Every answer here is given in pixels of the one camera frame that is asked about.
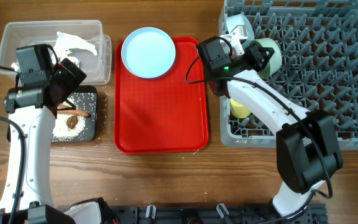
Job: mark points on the brown food scrap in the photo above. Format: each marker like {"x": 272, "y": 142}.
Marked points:
{"x": 71, "y": 122}

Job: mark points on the yellow plastic cup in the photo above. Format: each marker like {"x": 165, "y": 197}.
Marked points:
{"x": 238, "y": 110}

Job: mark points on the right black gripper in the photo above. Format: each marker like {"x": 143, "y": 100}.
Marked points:
{"x": 250, "y": 55}

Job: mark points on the white tissue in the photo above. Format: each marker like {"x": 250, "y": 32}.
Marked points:
{"x": 86, "y": 50}

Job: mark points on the light green small bowl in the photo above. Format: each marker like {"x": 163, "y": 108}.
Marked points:
{"x": 275, "y": 62}

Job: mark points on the light blue rice bowl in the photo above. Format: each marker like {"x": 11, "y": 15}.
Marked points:
{"x": 241, "y": 19}

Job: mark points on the large light blue plate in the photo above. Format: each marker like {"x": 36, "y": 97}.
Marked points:
{"x": 148, "y": 52}

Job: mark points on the black waste tray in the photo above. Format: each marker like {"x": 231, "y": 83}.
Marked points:
{"x": 40, "y": 122}

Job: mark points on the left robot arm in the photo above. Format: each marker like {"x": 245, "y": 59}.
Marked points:
{"x": 42, "y": 84}

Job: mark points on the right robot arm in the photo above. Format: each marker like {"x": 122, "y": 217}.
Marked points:
{"x": 308, "y": 152}

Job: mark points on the orange carrot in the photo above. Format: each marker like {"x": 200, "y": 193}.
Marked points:
{"x": 76, "y": 112}

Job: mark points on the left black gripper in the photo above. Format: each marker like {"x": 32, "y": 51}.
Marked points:
{"x": 72, "y": 76}

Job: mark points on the clear plastic waste bin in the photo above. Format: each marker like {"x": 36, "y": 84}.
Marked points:
{"x": 80, "y": 26}

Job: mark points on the red serving tray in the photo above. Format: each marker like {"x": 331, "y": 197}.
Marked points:
{"x": 164, "y": 114}

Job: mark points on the grey dishwasher rack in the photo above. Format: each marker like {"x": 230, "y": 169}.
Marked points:
{"x": 319, "y": 45}

